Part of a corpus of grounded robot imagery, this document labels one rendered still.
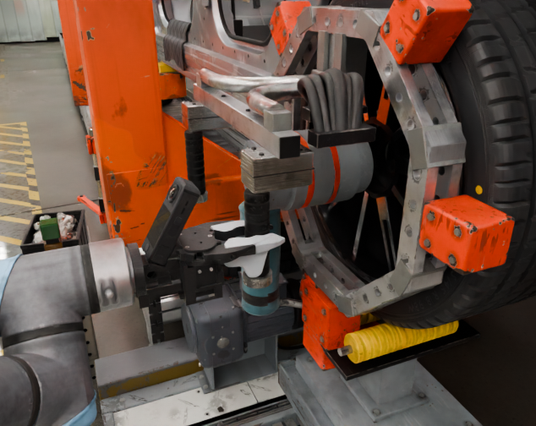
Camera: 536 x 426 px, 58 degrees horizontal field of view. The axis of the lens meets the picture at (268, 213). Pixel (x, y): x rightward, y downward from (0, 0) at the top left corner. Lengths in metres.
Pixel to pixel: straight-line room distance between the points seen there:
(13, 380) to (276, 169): 0.38
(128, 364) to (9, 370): 1.03
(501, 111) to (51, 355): 0.63
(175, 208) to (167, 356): 1.00
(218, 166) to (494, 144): 0.80
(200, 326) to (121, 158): 0.46
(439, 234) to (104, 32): 0.84
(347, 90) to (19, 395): 0.52
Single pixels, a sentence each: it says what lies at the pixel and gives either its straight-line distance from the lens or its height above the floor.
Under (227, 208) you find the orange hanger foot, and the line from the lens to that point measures 1.36.
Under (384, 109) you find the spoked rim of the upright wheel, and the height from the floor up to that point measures 0.95.
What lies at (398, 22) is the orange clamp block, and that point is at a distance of 0.72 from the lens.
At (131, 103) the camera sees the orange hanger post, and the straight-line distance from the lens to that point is 1.22.
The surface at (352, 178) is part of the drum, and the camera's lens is 0.87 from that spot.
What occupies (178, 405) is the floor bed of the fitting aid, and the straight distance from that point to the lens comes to 1.50.
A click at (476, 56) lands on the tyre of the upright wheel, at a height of 1.07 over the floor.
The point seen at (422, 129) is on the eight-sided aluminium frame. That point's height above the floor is 0.98.
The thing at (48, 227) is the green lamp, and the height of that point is 0.65.
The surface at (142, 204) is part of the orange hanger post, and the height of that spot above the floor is 0.65.
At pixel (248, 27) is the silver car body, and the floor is 0.94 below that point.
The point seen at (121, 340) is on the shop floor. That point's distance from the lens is 1.89.
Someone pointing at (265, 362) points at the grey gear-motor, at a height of 0.09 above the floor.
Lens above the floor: 1.15
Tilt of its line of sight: 25 degrees down
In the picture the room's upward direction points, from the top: straight up
